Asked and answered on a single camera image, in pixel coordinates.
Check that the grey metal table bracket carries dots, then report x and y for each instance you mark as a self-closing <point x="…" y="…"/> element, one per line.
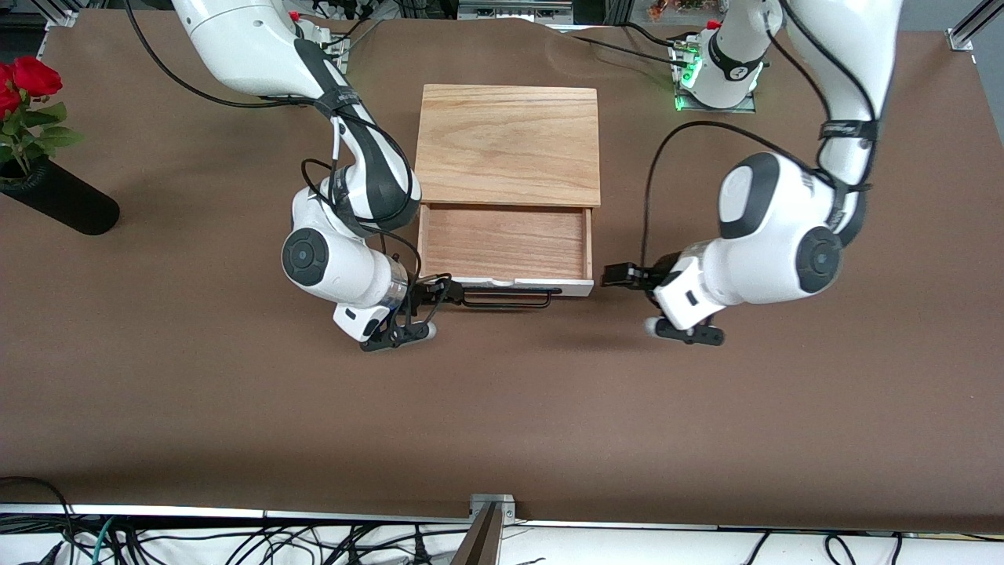
<point x="502" y="502"/>

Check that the large red rose bloom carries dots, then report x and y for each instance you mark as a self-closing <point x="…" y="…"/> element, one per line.
<point x="35" y="77"/>

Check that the grey power unit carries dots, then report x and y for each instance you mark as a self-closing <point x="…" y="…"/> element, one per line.
<point x="514" y="11"/>

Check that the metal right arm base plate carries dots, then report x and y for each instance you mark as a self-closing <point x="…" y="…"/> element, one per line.
<point x="336" y="49"/>

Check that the orange artificial flowers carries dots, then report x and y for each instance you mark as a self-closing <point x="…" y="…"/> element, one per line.
<point x="667" y="9"/>

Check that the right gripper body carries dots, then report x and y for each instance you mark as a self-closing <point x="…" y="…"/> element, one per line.
<point x="422" y="294"/>

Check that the small red rose bloom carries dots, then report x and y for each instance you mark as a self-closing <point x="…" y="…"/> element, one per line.
<point x="6" y="98"/>

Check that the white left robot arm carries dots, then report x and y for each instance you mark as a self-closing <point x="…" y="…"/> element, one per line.
<point x="784" y="212"/>

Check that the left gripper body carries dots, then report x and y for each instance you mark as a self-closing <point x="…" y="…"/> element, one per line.
<point x="657" y="278"/>

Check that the light wooden drawer cabinet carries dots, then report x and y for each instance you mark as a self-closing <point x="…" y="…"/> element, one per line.
<point x="510" y="145"/>

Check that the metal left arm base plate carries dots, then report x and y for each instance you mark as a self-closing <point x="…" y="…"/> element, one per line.
<point x="741" y="105"/>

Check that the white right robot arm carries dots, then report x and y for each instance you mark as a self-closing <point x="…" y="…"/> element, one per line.
<point x="235" y="39"/>

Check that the aluminium frame profile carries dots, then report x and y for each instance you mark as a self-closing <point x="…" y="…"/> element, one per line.
<point x="966" y="33"/>
<point x="59" y="12"/>

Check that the aluminium table edge strip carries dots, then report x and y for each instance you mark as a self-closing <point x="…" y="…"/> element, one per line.
<point x="157" y="511"/>

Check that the dark brown support post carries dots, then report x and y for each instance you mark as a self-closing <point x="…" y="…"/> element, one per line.
<point x="480" y="545"/>

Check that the wooden drawer with white front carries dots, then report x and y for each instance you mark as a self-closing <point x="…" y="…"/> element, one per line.
<point x="506" y="239"/>

